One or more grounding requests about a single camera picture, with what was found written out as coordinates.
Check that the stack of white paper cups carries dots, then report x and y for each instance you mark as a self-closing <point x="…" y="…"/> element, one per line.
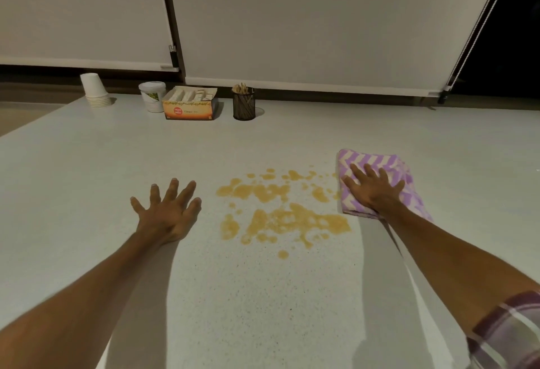
<point x="93" y="88"/>

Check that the dark window frame post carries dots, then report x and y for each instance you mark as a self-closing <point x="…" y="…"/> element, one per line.
<point x="171" y="10"/>

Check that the orange cardboard tea box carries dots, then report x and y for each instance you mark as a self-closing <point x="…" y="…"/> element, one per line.
<point x="190" y="110"/>

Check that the white plastic jar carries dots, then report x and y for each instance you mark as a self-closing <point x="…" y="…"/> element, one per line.
<point x="152" y="99"/>

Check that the bundle of wooden sticks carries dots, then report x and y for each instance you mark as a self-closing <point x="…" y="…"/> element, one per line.
<point x="241" y="88"/>

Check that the narrow grey roller blind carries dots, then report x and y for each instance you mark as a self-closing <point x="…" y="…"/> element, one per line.
<point x="76" y="10"/>

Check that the person's left forearm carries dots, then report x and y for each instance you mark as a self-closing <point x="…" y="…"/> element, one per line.
<point x="84" y="293"/>

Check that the orange liquid spill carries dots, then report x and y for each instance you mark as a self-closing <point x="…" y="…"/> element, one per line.
<point x="291" y="221"/>

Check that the person's right forearm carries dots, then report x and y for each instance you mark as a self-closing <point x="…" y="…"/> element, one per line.
<point x="455" y="263"/>

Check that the plaid right shirt sleeve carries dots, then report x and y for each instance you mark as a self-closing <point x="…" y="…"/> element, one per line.
<point x="510" y="335"/>

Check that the row of white tea sachets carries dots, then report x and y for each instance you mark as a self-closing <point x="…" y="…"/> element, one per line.
<point x="187" y="94"/>

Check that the dark window pane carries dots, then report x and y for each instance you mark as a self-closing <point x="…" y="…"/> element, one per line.
<point x="514" y="23"/>

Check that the black mesh holder cup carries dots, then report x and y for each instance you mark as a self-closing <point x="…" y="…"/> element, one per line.
<point x="244" y="107"/>

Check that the dark window sill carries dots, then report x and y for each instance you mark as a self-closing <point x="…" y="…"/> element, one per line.
<point x="42" y="86"/>

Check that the wide grey roller blind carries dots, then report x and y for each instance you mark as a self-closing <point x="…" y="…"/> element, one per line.
<point x="329" y="19"/>

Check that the person's right hand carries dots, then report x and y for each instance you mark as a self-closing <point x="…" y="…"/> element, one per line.
<point x="375" y="193"/>

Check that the purple white chevron cloth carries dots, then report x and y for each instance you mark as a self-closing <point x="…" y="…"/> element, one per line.
<point x="394" y="164"/>

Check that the person's left hand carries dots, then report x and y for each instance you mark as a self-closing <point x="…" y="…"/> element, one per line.
<point x="166" y="221"/>

